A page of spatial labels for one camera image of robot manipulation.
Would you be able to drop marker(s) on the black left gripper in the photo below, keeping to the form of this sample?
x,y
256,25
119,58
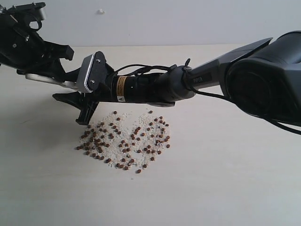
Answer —
x,y
24,50

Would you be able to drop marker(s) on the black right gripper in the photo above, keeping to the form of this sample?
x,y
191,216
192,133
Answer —
x,y
137,87

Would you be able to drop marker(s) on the red beans and rice pile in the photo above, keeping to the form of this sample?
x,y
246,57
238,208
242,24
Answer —
x,y
124,144

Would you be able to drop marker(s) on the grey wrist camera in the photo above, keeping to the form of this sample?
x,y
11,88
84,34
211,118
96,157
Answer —
x,y
92,72
28,12

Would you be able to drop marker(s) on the white paint brush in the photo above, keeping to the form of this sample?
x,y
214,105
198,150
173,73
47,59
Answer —
x,y
39,78

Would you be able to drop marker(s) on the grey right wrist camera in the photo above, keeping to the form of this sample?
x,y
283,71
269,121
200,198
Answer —
x,y
92,72

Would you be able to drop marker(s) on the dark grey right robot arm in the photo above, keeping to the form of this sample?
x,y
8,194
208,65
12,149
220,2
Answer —
x,y
263,79

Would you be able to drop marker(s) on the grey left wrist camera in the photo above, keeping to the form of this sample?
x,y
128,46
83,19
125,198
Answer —
x,y
28,12

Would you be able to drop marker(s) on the white blob on wall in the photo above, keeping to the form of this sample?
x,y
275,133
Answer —
x,y
101,12

